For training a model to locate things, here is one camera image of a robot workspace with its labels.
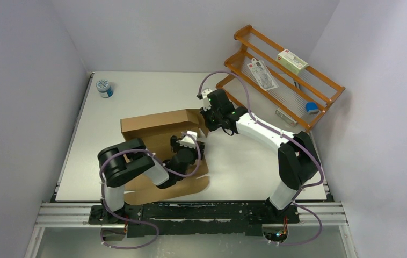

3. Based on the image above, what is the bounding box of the brown cardboard box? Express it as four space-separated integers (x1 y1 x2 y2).
120 109 209 205

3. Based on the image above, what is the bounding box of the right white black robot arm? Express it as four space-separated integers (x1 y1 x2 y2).
197 89 322 223

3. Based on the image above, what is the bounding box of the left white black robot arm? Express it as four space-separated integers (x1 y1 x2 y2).
97 131 205 224

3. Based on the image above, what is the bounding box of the white green product box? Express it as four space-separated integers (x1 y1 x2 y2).
276 49 309 75

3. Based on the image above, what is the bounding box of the clear plastic blister package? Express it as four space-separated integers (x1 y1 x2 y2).
247 58 279 91

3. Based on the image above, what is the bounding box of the small silver packaged item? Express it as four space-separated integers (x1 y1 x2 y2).
275 108 297 127

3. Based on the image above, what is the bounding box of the orange wooden rack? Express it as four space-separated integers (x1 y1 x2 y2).
216 25 345 132

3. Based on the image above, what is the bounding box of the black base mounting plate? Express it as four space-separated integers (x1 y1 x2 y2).
88 200 300 238

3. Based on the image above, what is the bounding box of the blue white eraser block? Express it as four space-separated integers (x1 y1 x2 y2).
305 102 320 115

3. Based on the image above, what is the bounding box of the small blue white jar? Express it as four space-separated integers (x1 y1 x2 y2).
96 80 113 98

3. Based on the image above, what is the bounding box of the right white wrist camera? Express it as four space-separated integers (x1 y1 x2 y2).
197 88 213 105

